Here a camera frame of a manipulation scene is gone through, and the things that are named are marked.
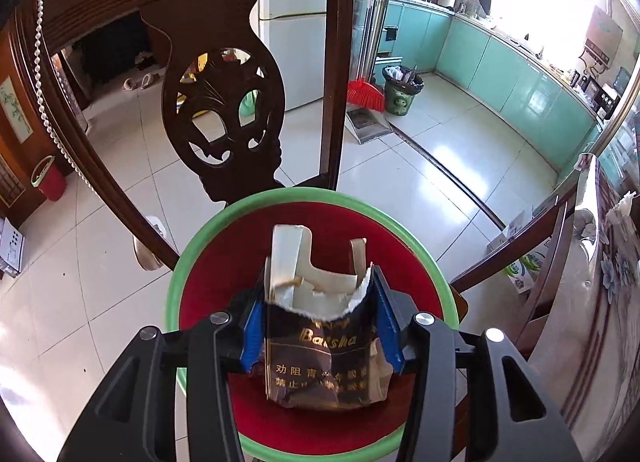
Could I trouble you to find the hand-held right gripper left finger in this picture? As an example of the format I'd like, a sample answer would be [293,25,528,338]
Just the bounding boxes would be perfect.
[57,292,266,462]

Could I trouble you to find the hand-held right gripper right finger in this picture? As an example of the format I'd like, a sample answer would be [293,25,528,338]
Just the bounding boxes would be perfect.
[371,266,585,462]

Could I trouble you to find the dark brown cigarette pack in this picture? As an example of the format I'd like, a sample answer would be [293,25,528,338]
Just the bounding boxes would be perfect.
[249,223,397,414]

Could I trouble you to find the red bin with green rim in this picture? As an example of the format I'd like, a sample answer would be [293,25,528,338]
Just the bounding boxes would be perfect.
[165,187,461,462]

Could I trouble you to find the black green trash bin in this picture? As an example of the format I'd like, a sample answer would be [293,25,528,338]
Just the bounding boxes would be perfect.
[382,64,425,117]

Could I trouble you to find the beige tassel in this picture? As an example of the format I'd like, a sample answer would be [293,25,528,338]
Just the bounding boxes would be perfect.
[132,214,167,271]

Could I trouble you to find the cardboard box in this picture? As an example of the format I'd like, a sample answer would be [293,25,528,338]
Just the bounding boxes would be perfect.
[486,211,552,294]

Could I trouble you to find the dark wooden chair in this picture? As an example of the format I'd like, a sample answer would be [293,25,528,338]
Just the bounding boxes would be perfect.
[449,186,577,359]

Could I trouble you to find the grey dustpan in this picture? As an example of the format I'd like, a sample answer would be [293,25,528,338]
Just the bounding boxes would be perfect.
[346,107,394,145]

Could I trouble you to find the red broom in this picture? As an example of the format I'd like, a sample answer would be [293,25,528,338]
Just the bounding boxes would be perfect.
[347,0,387,114]

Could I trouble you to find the small red bin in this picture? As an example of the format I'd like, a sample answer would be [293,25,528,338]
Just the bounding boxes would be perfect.
[30,155,68,202]

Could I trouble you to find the white box with dots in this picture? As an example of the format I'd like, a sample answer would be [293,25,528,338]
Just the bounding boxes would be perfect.
[0,219,26,279]

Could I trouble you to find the white tissue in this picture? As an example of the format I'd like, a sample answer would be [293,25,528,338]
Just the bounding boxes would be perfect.
[606,191,637,219]

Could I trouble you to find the pair of slippers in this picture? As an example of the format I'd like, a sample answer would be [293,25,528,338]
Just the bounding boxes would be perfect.
[122,73,161,92]

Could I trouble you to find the wooden door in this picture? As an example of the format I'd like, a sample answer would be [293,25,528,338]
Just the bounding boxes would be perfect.
[0,27,77,224]

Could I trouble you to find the teal kitchen cabinets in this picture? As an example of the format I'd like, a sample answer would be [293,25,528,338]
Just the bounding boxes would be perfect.
[374,0,607,169]

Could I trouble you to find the white refrigerator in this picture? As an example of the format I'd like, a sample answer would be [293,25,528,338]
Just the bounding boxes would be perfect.
[256,0,329,112]

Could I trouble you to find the sliding glass door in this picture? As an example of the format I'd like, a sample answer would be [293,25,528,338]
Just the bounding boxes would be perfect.
[351,0,397,84]

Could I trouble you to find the white bead string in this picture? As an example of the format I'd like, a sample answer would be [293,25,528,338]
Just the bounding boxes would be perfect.
[34,0,97,194]

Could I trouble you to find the wall water heater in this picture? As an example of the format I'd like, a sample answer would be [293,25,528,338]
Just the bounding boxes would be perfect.
[584,6,624,66]

